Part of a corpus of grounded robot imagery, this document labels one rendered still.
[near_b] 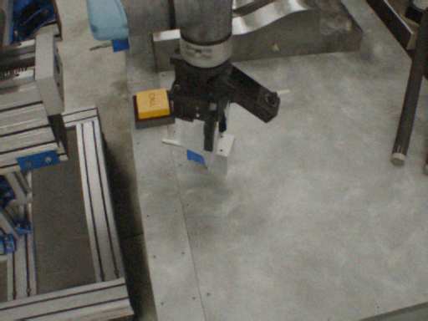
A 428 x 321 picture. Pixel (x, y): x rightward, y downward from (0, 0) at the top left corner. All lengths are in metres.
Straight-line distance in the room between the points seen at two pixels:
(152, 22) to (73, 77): 1.79
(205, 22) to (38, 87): 0.33
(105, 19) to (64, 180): 1.11
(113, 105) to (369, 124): 1.42
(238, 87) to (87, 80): 1.68
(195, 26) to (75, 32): 2.11
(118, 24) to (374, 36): 0.80
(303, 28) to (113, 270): 0.88
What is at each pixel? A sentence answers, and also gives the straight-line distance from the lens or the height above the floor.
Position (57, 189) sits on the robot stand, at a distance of 1.61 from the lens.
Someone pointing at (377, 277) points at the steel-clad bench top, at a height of 0.80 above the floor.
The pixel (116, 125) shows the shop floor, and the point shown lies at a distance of 2.04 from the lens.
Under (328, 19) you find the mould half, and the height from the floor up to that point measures 0.86.
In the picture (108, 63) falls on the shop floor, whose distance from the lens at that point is 2.38.
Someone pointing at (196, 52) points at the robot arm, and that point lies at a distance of 0.62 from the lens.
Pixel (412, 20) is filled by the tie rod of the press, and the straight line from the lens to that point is 1.36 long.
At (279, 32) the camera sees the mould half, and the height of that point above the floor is 0.88.
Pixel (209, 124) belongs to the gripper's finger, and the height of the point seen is 0.95.
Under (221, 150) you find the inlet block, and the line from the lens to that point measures 0.79.
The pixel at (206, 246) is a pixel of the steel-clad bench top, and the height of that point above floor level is 0.80.
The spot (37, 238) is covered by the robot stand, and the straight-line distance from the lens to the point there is 1.53.
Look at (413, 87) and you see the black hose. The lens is 0.99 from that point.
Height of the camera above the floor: 1.46
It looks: 51 degrees down
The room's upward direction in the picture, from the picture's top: straight up
